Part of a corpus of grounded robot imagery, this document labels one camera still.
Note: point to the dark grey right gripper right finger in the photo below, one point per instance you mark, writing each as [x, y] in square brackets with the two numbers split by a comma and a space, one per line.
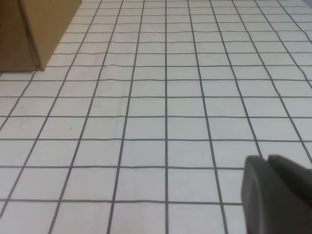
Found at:
[292, 200]

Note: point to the white grid tablecloth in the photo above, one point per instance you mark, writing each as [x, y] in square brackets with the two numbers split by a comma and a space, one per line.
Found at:
[165, 117]

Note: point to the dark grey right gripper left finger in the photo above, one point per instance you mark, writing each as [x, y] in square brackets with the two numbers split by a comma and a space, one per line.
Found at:
[256, 195]

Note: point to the short cardboard shoe box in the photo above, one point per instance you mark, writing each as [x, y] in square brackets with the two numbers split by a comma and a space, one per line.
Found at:
[46, 26]

